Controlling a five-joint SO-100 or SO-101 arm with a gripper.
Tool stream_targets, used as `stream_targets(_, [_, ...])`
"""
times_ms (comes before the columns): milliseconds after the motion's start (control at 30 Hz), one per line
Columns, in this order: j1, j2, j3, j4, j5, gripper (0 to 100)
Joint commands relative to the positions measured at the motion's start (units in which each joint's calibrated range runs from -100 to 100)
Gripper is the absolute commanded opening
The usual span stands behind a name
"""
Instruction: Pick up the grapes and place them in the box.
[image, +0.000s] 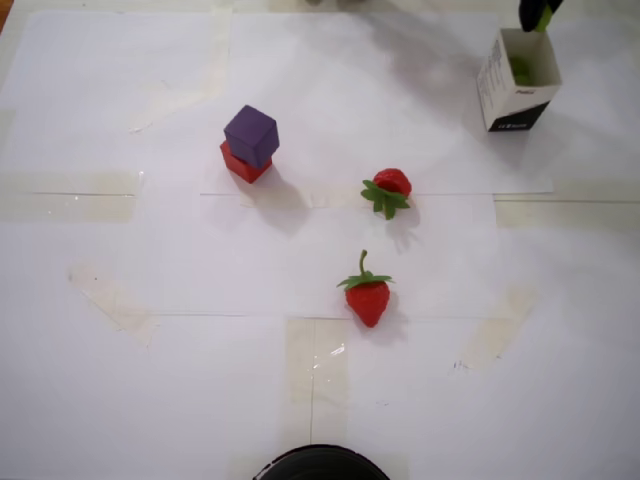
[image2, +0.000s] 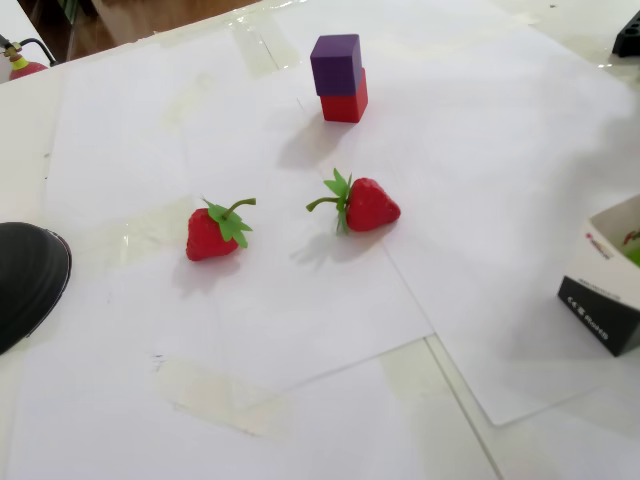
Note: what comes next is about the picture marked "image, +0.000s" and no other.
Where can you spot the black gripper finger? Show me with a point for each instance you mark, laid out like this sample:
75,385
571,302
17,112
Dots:
556,4
530,15

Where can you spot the white and black cardboard box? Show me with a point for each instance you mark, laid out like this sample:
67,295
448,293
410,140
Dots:
510,120

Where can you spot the white paper sheet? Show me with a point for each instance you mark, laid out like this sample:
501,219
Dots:
400,100
100,75
225,260

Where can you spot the beige tape strip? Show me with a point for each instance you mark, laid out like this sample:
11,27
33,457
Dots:
325,380
495,330
75,205
115,305
575,215

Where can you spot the red plastic strawberry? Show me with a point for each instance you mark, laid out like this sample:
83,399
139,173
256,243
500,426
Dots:
392,180
367,300

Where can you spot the purple cube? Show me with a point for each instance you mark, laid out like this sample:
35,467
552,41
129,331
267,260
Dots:
250,132

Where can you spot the red cube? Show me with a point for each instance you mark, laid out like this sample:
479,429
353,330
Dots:
245,170

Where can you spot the black domed object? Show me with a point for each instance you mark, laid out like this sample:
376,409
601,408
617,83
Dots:
320,465

